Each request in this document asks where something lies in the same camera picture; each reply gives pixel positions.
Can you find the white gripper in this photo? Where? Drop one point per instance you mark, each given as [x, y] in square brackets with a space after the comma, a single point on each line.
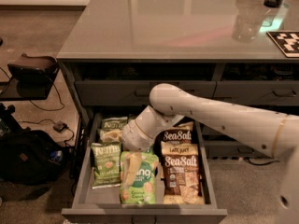
[132, 135]

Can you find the green kettle chip bag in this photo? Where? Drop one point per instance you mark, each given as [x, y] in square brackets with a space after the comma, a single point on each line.
[106, 168]
[106, 133]
[114, 123]

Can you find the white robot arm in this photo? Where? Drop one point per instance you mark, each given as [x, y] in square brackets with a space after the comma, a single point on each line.
[273, 134]

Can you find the front green Dang chip bag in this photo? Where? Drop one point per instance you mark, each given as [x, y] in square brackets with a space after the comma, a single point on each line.
[143, 189]

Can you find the back brown Sea Salt bag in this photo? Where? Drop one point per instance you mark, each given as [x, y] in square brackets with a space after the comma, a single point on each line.
[177, 135]

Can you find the brown sea salt bag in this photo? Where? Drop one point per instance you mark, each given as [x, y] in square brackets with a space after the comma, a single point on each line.
[177, 135]
[181, 173]

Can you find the open grey middle drawer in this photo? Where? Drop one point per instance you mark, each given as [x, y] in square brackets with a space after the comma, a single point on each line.
[103, 205]

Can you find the grey top left drawer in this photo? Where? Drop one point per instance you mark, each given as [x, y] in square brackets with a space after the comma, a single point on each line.
[133, 92]

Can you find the front brown Sea Salt bag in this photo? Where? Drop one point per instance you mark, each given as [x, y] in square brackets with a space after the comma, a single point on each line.
[181, 173]

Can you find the grey bottom right drawer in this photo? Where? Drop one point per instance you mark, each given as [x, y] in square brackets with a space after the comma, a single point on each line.
[230, 149]

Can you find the grey middle right drawer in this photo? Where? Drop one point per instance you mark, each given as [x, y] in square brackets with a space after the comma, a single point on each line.
[212, 135]

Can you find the grey top right drawer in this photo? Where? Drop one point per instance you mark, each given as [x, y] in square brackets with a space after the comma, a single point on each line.
[258, 92]

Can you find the grey drawer cabinet counter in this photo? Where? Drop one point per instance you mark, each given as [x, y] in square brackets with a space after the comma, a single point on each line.
[177, 40]

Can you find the black power adapter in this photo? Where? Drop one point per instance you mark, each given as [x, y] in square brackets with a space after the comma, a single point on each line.
[59, 126]

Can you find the black backpack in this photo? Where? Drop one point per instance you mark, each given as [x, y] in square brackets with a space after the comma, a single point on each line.
[31, 158]

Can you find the black device on stand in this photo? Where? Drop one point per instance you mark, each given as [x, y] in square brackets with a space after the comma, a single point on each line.
[33, 69]

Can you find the checkered calibration board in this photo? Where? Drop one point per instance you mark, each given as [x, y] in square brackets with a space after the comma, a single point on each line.
[287, 42]

